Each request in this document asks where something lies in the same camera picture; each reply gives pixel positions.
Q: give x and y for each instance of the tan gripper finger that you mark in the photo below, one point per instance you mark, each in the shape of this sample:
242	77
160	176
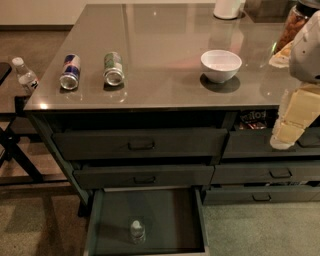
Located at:
284	135

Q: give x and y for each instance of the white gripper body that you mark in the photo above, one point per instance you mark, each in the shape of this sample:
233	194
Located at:
307	55

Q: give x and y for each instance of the clear plastic water bottle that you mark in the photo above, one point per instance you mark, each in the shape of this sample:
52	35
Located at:
137	232

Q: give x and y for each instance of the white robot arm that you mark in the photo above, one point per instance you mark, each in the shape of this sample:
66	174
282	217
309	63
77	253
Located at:
304	59

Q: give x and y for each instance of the top right drawer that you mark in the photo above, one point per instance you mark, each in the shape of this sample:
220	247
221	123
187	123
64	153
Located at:
256	144

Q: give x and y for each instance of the bottom right drawer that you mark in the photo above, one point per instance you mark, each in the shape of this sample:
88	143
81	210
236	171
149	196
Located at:
272	194

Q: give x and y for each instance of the middle right drawer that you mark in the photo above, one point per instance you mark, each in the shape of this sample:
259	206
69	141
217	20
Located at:
265	172

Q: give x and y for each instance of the middle left drawer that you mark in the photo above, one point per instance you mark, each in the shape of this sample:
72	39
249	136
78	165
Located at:
143	176

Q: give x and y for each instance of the top left drawer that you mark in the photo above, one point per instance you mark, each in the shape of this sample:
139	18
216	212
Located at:
140	143

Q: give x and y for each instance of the open bottom left drawer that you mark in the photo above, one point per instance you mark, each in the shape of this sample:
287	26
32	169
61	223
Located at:
173	221

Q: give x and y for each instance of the water bottle on side table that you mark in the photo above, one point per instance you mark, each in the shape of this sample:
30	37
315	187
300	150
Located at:
26	77

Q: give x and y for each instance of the dark snack bag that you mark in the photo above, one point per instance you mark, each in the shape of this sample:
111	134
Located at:
253	119

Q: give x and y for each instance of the white ceramic bowl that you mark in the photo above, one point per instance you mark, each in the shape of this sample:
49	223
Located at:
220	66

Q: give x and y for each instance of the clear snack jar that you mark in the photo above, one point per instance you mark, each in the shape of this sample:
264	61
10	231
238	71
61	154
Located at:
296	19

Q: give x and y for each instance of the white paper towel roll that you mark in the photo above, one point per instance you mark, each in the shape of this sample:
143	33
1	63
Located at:
227	9

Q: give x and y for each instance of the green silver soda can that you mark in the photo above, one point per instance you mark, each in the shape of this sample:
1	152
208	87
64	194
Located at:
113	69

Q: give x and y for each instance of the blue silver Red Bull can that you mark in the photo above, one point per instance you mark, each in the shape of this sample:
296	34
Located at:
70	76

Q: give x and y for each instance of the black side table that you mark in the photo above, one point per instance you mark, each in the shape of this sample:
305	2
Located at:
19	126

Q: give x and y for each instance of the dark green cabinet frame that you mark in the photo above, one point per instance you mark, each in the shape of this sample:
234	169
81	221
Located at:
48	122

